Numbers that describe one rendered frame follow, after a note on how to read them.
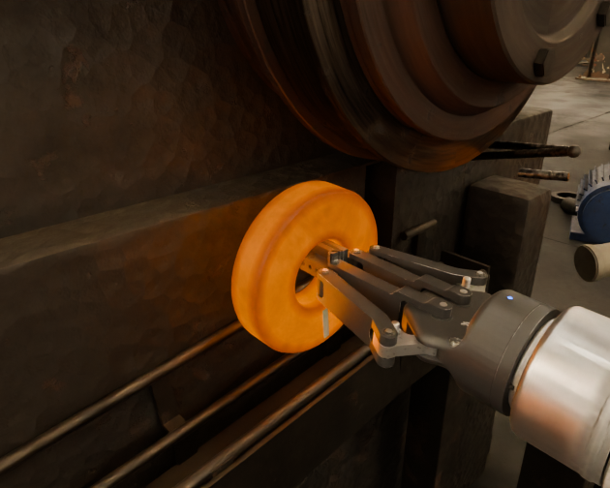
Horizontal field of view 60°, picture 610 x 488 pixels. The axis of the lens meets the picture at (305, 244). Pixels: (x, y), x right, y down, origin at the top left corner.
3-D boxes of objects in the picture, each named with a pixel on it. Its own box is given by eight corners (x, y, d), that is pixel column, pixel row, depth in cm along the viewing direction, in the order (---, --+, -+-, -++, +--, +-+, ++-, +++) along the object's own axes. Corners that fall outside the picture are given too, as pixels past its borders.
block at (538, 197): (443, 319, 89) (461, 181, 79) (469, 301, 94) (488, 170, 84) (503, 346, 82) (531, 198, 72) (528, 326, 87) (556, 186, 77)
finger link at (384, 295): (448, 350, 38) (438, 358, 37) (332, 289, 45) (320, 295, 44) (457, 303, 36) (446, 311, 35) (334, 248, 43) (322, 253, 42)
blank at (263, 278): (215, 218, 40) (242, 232, 38) (351, 155, 49) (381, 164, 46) (240, 369, 48) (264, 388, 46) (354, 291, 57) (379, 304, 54)
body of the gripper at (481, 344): (493, 443, 32) (375, 369, 38) (552, 381, 38) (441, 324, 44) (518, 345, 29) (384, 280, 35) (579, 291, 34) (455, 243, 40)
